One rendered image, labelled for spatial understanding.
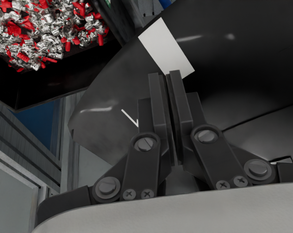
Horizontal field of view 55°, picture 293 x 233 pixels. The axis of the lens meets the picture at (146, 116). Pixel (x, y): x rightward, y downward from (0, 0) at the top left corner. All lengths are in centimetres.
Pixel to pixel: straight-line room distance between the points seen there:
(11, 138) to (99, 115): 37
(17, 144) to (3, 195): 69
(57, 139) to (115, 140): 56
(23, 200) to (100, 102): 102
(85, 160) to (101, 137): 94
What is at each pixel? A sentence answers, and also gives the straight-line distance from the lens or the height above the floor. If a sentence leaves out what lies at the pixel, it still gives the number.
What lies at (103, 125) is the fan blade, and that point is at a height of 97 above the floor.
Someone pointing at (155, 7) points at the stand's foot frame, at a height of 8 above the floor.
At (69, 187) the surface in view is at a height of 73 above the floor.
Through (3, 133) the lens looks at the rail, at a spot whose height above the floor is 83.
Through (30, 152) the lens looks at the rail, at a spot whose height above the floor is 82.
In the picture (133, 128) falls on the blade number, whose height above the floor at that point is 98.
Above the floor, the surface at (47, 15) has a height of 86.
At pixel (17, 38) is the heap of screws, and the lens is 32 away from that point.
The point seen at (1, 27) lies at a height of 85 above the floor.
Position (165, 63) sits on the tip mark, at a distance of 15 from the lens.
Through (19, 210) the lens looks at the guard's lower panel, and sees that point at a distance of 119.
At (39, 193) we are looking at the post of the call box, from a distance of 69.
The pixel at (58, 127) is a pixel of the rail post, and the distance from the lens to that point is 77.
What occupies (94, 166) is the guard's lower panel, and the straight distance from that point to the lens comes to 113.
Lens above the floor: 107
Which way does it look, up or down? 31 degrees down
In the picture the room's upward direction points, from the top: 174 degrees clockwise
